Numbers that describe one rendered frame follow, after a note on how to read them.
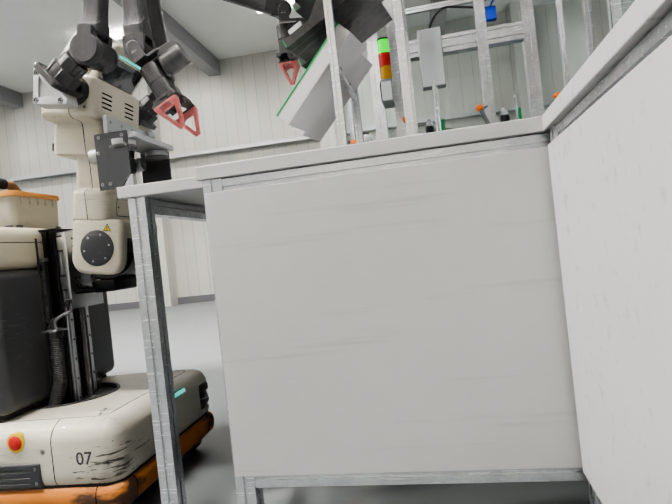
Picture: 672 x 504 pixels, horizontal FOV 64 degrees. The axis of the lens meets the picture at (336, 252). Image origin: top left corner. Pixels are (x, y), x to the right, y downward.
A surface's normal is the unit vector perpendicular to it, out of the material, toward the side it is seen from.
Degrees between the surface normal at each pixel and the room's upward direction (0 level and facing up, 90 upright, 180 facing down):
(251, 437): 90
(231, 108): 90
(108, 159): 90
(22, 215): 92
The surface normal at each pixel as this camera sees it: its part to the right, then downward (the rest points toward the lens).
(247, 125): -0.15, 0.02
